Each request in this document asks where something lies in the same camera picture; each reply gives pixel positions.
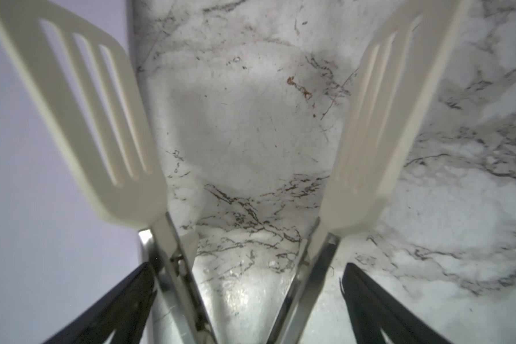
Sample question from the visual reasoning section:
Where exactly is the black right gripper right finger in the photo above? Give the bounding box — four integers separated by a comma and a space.
341, 263, 449, 344

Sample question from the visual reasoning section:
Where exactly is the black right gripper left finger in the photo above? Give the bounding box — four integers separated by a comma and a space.
46, 262, 157, 343

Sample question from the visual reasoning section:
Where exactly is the lilac plastic tray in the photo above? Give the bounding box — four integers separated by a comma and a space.
0, 0, 156, 344

